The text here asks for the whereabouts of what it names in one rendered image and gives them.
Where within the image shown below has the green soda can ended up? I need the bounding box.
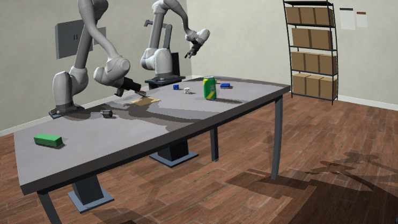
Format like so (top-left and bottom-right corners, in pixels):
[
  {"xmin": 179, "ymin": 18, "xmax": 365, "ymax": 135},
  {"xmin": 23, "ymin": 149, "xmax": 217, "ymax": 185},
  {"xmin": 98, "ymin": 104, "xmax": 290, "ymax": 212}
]
[{"xmin": 203, "ymin": 76, "xmax": 217, "ymax": 100}]

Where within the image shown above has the green rectangular box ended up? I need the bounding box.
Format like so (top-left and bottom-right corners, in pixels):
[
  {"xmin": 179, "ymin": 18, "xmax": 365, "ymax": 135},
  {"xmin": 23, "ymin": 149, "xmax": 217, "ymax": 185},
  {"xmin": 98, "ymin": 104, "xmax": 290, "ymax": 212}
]
[{"xmin": 34, "ymin": 133, "xmax": 63, "ymax": 147}]

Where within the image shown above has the beige flat mat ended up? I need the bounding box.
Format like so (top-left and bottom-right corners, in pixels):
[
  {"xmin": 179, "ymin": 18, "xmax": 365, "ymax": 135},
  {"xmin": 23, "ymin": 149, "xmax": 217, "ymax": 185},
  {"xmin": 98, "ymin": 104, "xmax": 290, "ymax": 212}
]
[{"xmin": 130, "ymin": 97, "xmax": 160, "ymax": 106}]

